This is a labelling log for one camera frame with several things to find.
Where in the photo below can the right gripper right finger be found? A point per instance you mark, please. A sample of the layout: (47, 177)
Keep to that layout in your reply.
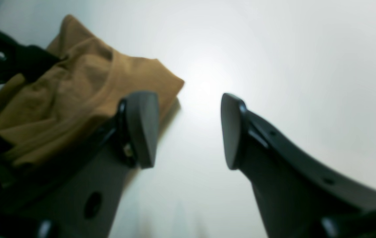
(297, 196)

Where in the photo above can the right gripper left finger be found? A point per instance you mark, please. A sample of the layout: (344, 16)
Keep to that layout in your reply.
(76, 195)

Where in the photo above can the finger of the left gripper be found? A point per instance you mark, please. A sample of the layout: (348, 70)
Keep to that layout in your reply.
(31, 61)

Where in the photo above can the brown t-shirt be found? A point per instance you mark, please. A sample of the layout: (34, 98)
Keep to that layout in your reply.
(68, 102)

